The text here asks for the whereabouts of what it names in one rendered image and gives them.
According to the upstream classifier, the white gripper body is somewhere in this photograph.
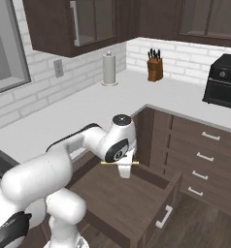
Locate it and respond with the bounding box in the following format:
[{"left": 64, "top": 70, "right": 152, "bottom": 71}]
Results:
[{"left": 116, "top": 148, "right": 137, "bottom": 179}]

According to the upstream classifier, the yellow straw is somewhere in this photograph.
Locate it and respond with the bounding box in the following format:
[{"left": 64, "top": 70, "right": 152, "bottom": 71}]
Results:
[{"left": 100, "top": 160, "right": 140, "bottom": 166}]

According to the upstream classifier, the open dark wood drawer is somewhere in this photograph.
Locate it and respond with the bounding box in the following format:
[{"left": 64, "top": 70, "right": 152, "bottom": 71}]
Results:
[{"left": 64, "top": 150, "right": 184, "bottom": 248}]

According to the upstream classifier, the dark wood drawer front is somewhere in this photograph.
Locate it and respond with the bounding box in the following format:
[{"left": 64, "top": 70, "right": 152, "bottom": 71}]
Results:
[
  {"left": 169, "top": 114, "right": 231, "bottom": 158},
  {"left": 180, "top": 173, "right": 231, "bottom": 218},
  {"left": 166, "top": 135, "right": 231, "bottom": 179},
  {"left": 164, "top": 151, "right": 231, "bottom": 200}
]

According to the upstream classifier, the dark wood corner cupboard panel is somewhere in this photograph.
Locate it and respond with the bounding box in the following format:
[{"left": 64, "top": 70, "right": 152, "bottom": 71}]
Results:
[{"left": 132, "top": 107, "right": 174, "bottom": 169}]

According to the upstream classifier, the white paper towel roll holder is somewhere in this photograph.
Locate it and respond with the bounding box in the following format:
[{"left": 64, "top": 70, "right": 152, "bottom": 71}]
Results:
[{"left": 100, "top": 49, "right": 119, "bottom": 87}]

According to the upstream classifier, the brown knife block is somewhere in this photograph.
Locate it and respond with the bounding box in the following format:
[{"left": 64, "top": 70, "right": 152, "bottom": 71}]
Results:
[{"left": 146, "top": 47, "right": 164, "bottom": 83}]

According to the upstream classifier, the black toaster oven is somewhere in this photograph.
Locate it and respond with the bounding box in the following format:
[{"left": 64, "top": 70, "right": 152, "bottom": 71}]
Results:
[{"left": 201, "top": 52, "right": 231, "bottom": 111}]

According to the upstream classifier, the grey framed window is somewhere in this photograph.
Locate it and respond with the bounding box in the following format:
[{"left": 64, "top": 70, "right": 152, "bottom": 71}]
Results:
[{"left": 0, "top": 0, "right": 32, "bottom": 97}]

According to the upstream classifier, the white drawer handle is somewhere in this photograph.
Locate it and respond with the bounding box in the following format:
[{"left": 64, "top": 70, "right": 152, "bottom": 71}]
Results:
[
  {"left": 154, "top": 204, "right": 174, "bottom": 230},
  {"left": 195, "top": 151, "right": 215, "bottom": 163},
  {"left": 201, "top": 131, "right": 221, "bottom": 141},
  {"left": 191, "top": 170, "right": 210, "bottom": 181},
  {"left": 186, "top": 185, "right": 205, "bottom": 198}
]

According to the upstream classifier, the grey wall socket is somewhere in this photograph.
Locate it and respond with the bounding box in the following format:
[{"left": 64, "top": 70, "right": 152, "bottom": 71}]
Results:
[{"left": 52, "top": 58, "right": 65, "bottom": 79}]

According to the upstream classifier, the grey cupboard door handle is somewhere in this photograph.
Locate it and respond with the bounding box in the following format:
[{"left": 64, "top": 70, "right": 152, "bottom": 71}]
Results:
[{"left": 69, "top": 0, "right": 82, "bottom": 48}]

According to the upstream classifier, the dark wood wall cupboard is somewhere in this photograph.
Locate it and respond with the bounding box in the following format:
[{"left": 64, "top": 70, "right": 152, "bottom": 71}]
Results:
[
  {"left": 21, "top": 0, "right": 140, "bottom": 59},
  {"left": 138, "top": 0, "right": 231, "bottom": 49}
]

